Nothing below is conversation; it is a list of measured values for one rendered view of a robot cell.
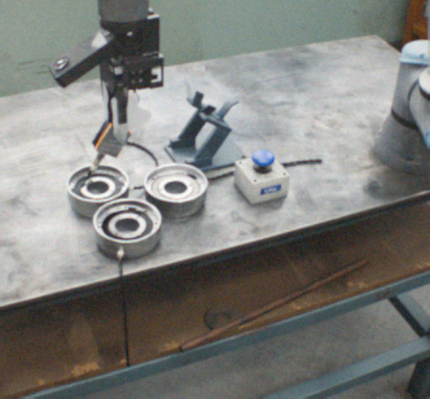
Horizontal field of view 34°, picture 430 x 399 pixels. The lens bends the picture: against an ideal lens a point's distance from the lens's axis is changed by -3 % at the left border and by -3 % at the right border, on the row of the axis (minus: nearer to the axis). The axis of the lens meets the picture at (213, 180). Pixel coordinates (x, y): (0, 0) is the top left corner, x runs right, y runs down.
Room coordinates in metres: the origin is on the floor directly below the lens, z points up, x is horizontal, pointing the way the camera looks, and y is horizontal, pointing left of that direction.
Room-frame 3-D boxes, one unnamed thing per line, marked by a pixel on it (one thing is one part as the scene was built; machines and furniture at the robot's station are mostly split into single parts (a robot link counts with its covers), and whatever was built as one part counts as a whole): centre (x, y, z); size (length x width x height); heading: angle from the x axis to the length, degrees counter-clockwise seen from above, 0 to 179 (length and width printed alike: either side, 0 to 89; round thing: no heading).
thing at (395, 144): (1.15, -0.38, 0.85); 0.15 x 0.15 x 0.10
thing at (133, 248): (0.86, 0.13, 0.82); 0.10 x 0.10 x 0.04
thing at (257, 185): (1.01, -0.09, 0.82); 0.08 x 0.07 x 0.05; 116
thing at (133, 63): (0.98, 0.14, 1.07); 0.09 x 0.08 x 0.12; 117
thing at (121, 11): (0.98, 0.15, 1.15); 0.08 x 0.08 x 0.05
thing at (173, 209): (0.96, 0.06, 0.82); 0.10 x 0.10 x 0.04
